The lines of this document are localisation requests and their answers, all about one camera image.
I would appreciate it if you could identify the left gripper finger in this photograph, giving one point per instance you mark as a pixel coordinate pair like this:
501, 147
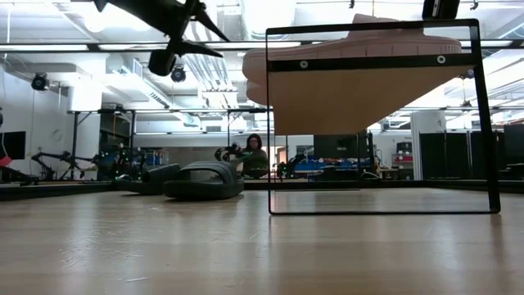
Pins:
200, 50
210, 22

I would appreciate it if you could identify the black background robot arm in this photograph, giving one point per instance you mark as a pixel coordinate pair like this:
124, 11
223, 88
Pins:
229, 152
291, 166
53, 157

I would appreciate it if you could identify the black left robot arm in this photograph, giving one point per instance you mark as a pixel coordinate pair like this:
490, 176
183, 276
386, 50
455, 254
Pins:
139, 9

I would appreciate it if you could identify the person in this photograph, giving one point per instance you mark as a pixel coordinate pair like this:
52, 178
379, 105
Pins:
254, 157

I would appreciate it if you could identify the white column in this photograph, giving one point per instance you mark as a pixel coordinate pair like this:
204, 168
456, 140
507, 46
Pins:
414, 143

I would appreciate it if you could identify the black partition panels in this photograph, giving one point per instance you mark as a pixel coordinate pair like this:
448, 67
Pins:
454, 155

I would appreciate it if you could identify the blue storage bins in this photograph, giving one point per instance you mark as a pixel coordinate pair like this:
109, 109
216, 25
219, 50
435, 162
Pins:
327, 166

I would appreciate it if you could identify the red object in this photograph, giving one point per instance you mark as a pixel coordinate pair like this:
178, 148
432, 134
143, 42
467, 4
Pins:
5, 161

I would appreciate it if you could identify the black ceiling camera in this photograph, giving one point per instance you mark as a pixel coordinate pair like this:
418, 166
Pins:
178, 74
39, 82

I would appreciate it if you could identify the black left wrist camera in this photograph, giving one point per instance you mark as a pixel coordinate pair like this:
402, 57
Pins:
161, 62

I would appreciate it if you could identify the black overhead frame bar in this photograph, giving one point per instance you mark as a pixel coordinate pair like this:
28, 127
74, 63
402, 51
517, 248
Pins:
92, 47

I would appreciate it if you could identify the black frame wooden shelf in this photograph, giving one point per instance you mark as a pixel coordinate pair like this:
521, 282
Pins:
348, 102

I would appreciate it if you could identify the black background rig frame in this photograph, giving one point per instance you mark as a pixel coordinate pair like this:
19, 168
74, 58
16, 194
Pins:
75, 143

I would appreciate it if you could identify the black table edge rail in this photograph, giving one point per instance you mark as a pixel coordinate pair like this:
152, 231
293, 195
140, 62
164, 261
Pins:
53, 189

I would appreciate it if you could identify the black wall monitor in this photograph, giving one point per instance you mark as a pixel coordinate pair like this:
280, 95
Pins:
12, 145

